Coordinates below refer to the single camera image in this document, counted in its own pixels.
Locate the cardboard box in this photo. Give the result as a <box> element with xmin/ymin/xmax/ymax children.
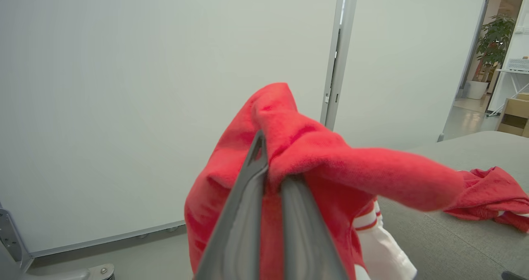
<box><xmin>497</xmin><ymin>93</ymin><xmax>529</xmax><ymax>139</ymax></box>

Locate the white box device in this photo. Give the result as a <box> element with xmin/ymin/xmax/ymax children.
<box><xmin>507</xmin><ymin>57</ymin><xmax>529</xmax><ymax>72</ymax></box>

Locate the red garment with white stripes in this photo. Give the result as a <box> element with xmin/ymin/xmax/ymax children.
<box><xmin>183</xmin><ymin>82</ymin><xmax>529</xmax><ymax>280</ymax></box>

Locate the white plant pot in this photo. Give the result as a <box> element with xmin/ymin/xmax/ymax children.
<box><xmin>465</xmin><ymin>80</ymin><xmax>491</xmax><ymax>101</ymax></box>

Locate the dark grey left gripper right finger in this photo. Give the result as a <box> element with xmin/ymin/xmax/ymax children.
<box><xmin>280</xmin><ymin>175</ymin><xmax>348</xmax><ymax>280</ymax></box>

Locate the grey partition foot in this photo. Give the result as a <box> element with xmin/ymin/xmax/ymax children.
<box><xmin>0</xmin><ymin>241</ymin><xmax>116</xmax><ymax>280</ymax></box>

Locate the grey partition bottom rail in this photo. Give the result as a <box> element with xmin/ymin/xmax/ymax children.
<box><xmin>30</xmin><ymin>220</ymin><xmax>186</xmax><ymax>258</ymax></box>

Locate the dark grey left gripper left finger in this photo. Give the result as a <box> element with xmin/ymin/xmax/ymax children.
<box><xmin>193</xmin><ymin>130</ymin><xmax>270</xmax><ymax>280</ymax></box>

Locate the green potted plant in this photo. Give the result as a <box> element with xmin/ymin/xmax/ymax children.
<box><xmin>474</xmin><ymin>14</ymin><xmax>516</xmax><ymax>83</ymax></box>

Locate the grey partition double post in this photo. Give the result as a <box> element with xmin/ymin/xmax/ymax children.
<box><xmin>319</xmin><ymin>0</ymin><xmax>361</xmax><ymax>132</ymax></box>

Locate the grey partition corner post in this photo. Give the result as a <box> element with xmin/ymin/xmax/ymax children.
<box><xmin>0</xmin><ymin>201</ymin><xmax>34</xmax><ymax>272</ymax></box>

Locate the white table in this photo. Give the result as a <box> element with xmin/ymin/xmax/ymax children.
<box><xmin>485</xmin><ymin>68</ymin><xmax>529</xmax><ymax>117</ymax></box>

